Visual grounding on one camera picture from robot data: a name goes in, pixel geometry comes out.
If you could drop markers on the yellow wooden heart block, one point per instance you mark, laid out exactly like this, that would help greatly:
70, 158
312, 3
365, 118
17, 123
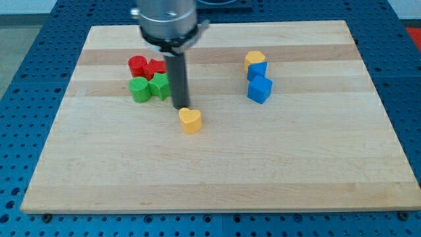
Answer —
190, 120

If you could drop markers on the blue wooden wedge block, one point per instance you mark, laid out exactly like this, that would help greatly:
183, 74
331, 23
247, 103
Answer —
257, 69

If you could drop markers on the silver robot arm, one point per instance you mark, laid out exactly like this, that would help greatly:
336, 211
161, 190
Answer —
170, 27

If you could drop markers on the green wooden star block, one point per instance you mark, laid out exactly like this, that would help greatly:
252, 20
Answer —
159, 86

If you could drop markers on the yellow wooden hexagon block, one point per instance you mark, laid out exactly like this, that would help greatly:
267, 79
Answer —
253, 57

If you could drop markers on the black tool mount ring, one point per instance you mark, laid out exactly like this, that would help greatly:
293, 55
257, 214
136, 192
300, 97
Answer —
175, 46

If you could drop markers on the green wooden cylinder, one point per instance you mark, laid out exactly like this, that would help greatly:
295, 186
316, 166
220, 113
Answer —
140, 90

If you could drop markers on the red wooden cylinder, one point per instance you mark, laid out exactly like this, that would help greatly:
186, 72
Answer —
136, 64

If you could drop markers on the blue wooden cube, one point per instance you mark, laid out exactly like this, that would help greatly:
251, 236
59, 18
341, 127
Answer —
259, 89

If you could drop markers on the light wooden board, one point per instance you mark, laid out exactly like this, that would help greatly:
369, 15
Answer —
321, 142

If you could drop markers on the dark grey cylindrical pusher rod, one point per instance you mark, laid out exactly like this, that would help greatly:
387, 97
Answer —
177, 77

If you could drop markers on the red wooden star block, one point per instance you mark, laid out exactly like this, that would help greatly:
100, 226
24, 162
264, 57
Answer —
152, 67

